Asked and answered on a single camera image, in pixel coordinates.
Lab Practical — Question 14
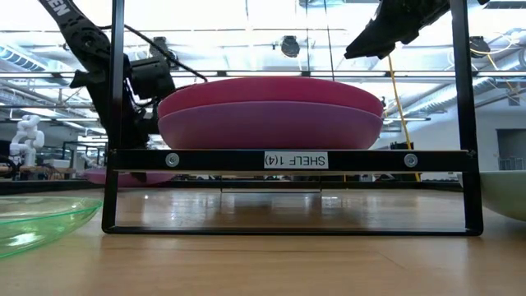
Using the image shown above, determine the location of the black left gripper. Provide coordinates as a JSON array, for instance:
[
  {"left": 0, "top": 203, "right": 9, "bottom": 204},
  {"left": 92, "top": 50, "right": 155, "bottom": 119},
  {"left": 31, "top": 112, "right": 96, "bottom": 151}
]
[{"left": 123, "top": 56, "right": 177, "bottom": 149}]

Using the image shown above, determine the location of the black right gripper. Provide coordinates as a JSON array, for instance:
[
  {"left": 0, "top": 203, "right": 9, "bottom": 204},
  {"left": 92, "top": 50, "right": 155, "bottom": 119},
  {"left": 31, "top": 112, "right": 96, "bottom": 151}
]
[{"left": 344, "top": 0, "right": 452, "bottom": 60}]

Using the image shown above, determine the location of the purple plate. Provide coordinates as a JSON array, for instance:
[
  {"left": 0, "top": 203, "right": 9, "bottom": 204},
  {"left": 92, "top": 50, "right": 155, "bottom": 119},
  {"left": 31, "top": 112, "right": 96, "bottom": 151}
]
[
  {"left": 158, "top": 101, "right": 384, "bottom": 150},
  {"left": 81, "top": 167, "right": 176, "bottom": 188}
]

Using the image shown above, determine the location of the magenta plate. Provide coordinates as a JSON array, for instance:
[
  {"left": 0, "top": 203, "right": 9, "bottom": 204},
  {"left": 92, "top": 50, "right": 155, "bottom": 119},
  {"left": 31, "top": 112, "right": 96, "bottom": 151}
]
[{"left": 157, "top": 76, "right": 385, "bottom": 120}]

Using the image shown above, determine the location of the green transparent plate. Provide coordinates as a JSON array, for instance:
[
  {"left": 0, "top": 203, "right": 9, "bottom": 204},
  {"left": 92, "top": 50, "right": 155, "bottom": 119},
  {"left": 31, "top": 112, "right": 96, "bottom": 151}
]
[{"left": 0, "top": 196, "right": 104, "bottom": 260}]

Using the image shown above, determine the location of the pale teal plate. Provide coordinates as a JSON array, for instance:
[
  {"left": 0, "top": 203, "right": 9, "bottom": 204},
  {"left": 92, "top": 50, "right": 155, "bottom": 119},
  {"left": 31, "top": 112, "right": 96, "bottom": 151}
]
[{"left": 478, "top": 170, "right": 526, "bottom": 223}]

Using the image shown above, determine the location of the wooden background workbench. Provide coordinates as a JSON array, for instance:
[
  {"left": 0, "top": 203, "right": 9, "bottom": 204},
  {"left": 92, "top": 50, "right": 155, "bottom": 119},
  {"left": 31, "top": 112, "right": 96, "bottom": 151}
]
[{"left": 0, "top": 164, "right": 77, "bottom": 182}]

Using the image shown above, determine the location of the white humanoid robot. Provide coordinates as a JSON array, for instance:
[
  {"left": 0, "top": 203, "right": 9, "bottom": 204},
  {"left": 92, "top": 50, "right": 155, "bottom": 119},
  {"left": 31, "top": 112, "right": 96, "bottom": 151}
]
[{"left": 8, "top": 114, "right": 45, "bottom": 168}]

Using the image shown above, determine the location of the black hanging cable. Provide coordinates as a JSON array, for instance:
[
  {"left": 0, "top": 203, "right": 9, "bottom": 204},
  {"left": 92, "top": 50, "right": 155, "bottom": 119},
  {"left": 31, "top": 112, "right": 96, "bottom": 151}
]
[{"left": 324, "top": 0, "right": 335, "bottom": 77}]

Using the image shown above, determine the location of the yellow hanging cable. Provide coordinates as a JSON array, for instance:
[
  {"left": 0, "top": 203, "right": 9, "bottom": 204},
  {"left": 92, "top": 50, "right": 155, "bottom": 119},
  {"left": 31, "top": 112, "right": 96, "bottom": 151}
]
[{"left": 385, "top": 55, "right": 422, "bottom": 182}]

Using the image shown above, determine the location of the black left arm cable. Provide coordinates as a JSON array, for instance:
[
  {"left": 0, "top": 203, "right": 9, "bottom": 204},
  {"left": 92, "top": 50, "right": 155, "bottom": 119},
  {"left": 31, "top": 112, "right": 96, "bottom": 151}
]
[{"left": 100, "top": 24, "right": 209, "bottom": 82}]

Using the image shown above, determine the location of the black ceiling cable reel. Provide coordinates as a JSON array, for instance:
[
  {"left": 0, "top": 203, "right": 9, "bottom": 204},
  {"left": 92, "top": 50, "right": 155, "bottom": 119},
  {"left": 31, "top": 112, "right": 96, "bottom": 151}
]
[
  {"left": 469, "top": 35, "right": 491, "bottom": 58},
  {"left": 150, "top": 35, "right": 169, "bottom": 58},
  {"left": 281, "top": 35, "right": 301, "bottom": 58}
]

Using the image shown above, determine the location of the black frame wooden shelf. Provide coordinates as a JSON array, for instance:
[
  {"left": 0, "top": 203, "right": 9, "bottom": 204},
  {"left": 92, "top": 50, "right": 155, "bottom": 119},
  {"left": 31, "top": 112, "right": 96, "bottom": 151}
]
[{"left": 101, "top": 0, "right": 485, "bottom": 237}]

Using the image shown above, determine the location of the long ceiling light rail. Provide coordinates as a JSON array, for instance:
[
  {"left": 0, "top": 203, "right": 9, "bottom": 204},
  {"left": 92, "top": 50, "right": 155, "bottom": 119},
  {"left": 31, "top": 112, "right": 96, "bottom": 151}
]
[{"left": 0, "top": 70, "right": 526, "bottom": 80}]

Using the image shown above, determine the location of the black table frame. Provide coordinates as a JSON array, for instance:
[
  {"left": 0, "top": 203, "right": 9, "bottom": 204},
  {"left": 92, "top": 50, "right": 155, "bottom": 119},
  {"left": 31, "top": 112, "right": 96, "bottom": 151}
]
[{"left": 0, "top": 179, "right": 465, "bottom": 195}]

